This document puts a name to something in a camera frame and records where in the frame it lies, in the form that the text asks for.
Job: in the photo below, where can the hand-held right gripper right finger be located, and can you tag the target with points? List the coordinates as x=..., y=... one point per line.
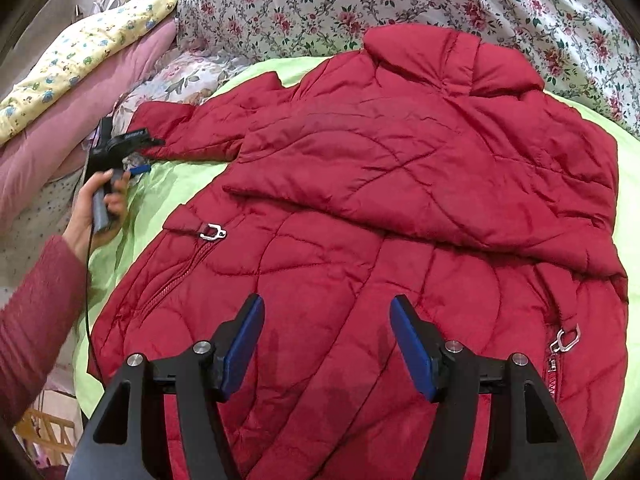
x=412, y=350

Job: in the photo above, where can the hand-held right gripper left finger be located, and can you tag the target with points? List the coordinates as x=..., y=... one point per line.
x=240, y=350

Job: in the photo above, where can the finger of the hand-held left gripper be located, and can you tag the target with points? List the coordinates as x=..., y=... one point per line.
x=139, y=168
x=154, y=142

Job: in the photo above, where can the red quilted jacket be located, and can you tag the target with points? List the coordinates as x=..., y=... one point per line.
x=380, y=170

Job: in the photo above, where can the person's left hand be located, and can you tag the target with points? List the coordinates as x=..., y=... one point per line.
x=82, y=215

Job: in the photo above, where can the green blanket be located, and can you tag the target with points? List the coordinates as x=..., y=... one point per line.
x=165, y=185

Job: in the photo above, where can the pink blanket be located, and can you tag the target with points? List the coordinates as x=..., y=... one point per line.
x=60, y=130

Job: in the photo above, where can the large flower print cloth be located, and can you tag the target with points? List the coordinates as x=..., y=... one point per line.
x=185, y=77

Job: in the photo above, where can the yellow floral pillow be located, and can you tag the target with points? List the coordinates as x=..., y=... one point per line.
x=85, y=55

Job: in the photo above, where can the white dotted sheet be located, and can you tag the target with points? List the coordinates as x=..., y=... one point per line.
x=30, y=220

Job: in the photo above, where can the rose print floral quilt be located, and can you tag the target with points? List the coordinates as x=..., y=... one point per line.
x=310, y=5

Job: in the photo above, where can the wooden stool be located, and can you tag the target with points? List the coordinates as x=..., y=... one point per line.
x=45, y=435

